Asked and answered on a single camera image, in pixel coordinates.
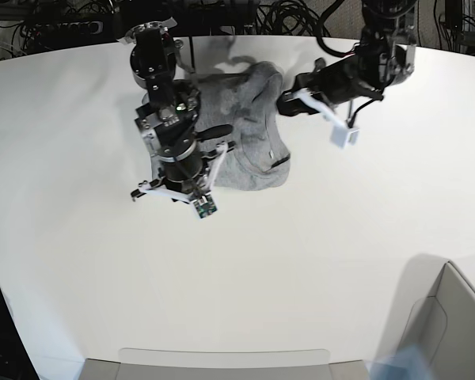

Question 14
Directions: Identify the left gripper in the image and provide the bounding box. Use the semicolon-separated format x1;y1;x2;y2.
275;63;383;117

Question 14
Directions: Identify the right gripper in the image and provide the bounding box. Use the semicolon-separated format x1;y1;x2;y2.
130;124;235;207

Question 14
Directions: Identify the grey T-shirt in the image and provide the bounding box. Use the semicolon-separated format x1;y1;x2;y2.
196;62;290;191

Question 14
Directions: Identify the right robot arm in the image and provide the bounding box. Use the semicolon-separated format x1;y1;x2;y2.
124;19;234;219

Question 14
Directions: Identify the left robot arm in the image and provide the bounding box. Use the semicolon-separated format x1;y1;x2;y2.
276;1;416;117

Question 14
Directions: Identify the black power strip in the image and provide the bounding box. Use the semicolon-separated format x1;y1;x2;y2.
35;20;105;35

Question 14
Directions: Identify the beige chair back bottom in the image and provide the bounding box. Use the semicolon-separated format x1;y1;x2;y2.
79;348;370;379

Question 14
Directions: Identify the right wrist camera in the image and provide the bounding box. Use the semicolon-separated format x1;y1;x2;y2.
191;192;218;219

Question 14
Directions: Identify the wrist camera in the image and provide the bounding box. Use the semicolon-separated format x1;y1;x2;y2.
191;192;218;219
330;126;360;149

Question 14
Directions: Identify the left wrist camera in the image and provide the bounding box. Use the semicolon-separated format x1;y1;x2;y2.
330;126;360;149

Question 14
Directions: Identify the black cable bundle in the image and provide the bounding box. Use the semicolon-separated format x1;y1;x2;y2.
256;0;333;39

